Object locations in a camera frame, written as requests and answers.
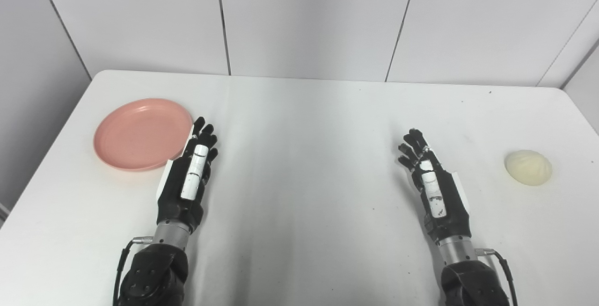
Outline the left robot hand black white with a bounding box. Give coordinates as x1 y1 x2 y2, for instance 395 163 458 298
155 117 219 235

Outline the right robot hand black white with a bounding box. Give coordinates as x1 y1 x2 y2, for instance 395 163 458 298
398 128 472 244

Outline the pink round plate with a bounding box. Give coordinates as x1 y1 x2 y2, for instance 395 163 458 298
93 98 194 172

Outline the white steamed bun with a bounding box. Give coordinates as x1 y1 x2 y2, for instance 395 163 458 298
504 149 553 187

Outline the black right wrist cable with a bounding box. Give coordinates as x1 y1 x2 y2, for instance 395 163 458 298
475 248 519 306

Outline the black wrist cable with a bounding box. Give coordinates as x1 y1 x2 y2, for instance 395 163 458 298
111 236 154 306
475 248 519 306

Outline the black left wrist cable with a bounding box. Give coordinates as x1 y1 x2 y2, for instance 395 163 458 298
111 236 154 306

